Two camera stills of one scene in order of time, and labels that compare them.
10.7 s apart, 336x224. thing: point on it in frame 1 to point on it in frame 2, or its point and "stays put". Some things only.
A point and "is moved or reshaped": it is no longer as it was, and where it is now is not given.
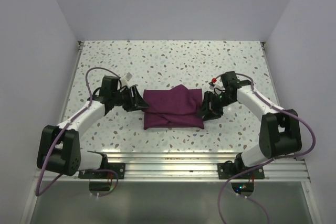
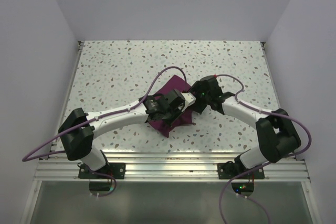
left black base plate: x=119 y=168 stays put
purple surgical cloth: x=177 y=107 is moved or reshaped
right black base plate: x=228 y=169 stays put
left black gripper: x=136 y=101 to x=169 y=121
